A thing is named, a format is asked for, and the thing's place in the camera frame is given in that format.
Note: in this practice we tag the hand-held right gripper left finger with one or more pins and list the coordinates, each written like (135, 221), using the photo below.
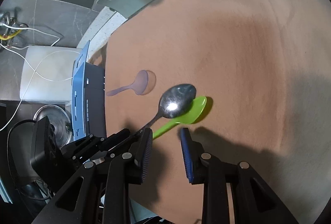
(146, 151)

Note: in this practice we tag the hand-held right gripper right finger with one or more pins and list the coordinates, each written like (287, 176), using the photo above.
(186, 154)

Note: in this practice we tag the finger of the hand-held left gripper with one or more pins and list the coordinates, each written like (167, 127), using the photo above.
(116, 138)
(88, 159)

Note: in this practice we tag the green plastic spoon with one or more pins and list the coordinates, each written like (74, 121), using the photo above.
(196, 107)

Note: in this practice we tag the steel spoon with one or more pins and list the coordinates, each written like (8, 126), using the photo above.
(178, 102)

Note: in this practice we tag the blue plastic basket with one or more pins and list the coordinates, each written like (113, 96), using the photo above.
(79, 89)

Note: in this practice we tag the steel pot lid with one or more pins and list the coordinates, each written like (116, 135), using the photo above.
(59, 115)

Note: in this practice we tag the white cutting board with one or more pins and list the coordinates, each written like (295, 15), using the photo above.
(33, 89)

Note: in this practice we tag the translucent plastic spoon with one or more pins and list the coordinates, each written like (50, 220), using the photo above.
(143, 81)

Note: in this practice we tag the orange mat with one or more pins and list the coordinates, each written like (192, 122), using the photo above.
(219, 58)

